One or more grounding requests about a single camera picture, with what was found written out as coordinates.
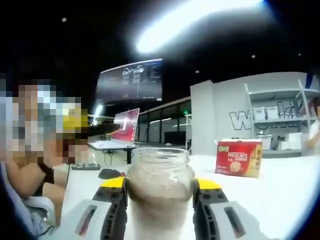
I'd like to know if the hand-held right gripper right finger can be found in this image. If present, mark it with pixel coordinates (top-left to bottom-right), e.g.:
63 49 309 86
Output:
191 177 270 240

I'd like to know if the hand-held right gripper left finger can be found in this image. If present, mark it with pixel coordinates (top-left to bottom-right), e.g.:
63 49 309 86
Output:
53 176 129 240

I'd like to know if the clear glass cup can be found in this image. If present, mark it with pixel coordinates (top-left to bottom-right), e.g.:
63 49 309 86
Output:
127 146 197 240

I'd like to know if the red coffee box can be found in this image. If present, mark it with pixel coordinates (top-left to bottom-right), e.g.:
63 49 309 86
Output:
214 138 263 179

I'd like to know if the red coffee pouch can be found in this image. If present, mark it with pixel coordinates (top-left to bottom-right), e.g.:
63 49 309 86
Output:
87 123 121 138

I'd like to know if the black computer mouse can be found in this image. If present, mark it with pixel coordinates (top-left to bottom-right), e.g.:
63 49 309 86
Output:
97 168 122 180

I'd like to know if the black power strip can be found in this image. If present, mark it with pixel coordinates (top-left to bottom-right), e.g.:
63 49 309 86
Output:
70 162 101 172

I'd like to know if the white laptop desk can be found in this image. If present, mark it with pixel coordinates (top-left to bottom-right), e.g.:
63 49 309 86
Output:
88 141 141 165

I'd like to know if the person in grey shirt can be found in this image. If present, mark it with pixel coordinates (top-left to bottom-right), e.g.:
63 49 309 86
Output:
4 164 57 238

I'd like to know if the white step ladder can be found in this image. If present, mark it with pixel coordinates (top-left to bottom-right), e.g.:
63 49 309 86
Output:
184 111 194 152

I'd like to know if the laptop with red screen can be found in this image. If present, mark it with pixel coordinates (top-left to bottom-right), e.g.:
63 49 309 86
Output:
88 107 141 150

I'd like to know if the grey metal shelf rack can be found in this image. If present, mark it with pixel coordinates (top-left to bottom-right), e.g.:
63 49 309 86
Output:
243 79 320 159

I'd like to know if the large monitor screen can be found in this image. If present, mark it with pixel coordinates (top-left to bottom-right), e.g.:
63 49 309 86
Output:
95 58 164 106

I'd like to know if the ceiling light strip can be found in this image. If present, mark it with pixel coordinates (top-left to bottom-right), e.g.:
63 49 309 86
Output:
134 0 266 55

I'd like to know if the black device cable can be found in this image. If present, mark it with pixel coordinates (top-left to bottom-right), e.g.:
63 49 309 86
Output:
39 162 71 237

